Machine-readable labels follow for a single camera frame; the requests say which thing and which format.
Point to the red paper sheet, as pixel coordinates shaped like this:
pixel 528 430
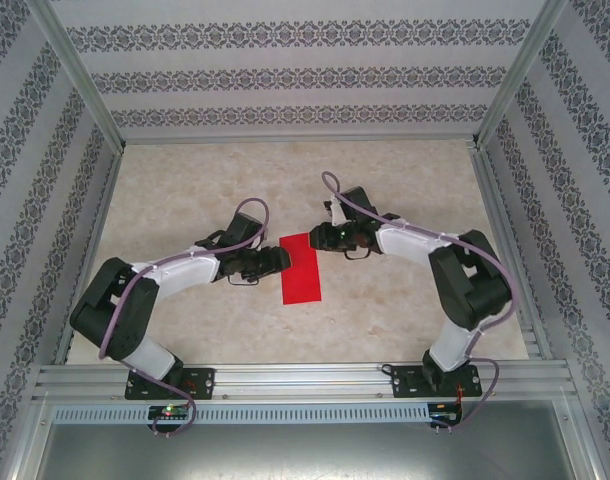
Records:
pixel 302 280

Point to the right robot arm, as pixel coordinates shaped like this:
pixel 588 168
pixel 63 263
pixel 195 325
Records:
pixel 475 290

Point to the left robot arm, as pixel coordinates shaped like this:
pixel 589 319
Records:
pixel 110 310

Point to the grey sheet metal tray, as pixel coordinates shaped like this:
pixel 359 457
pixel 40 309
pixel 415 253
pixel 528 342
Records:
pixel 305 455

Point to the small circuit board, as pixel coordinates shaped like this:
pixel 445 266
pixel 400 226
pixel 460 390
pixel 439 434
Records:
pixel 445 414
pixel 170 412

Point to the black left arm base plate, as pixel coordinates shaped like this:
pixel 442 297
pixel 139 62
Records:
pixel 200 382

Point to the aluminium mounting rail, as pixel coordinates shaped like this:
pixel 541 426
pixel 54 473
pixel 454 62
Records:
pixel 305 382

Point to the aluminium table side rail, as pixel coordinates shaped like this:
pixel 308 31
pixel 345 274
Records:
pixel 507 250
pixel 92 250

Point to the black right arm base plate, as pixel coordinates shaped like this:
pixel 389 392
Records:
pixel 407 382

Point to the aluminium frame post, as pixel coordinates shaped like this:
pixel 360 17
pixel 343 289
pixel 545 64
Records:
pixel 522 70
pixel 75 70

